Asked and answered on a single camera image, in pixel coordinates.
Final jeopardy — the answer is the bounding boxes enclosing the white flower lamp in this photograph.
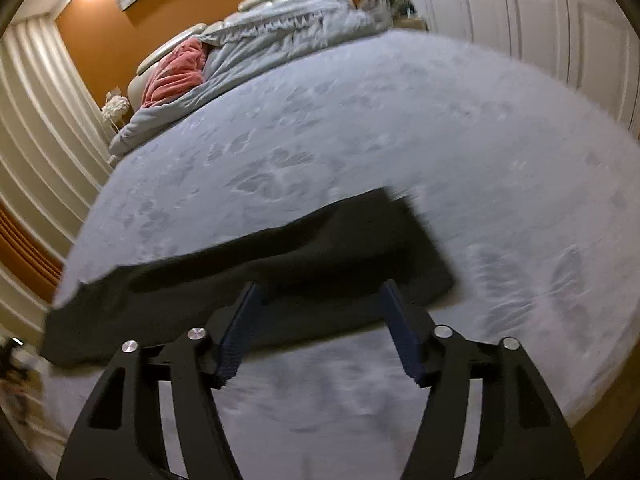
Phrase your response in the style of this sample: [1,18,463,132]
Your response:
[101,92,131,131]

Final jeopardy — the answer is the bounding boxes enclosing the white wardrobe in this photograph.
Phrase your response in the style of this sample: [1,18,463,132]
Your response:
[411,0,639,136]

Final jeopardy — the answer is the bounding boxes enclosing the black pants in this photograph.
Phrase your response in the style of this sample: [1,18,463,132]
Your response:
[40,188,456,370]

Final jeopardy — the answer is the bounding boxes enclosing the cream padded headboard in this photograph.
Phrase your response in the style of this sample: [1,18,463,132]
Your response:
[126,0,321,106]

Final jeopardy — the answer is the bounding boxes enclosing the grey ruffled duvet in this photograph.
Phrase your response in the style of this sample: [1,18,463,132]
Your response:
[108,0,392,158]

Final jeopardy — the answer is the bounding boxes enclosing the pink blanket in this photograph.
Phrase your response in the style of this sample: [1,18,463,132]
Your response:
[141,36,207,108]

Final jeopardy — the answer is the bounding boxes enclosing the cream pleated curtain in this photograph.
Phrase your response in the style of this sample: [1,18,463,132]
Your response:
[1,15,114,342]

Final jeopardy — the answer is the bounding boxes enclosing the grey butterfly bedspread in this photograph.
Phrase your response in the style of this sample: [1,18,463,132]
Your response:
[54,29,639,479]

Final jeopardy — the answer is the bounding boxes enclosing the grey clothes pile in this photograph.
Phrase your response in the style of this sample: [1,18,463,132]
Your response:
[358,0,416,20]

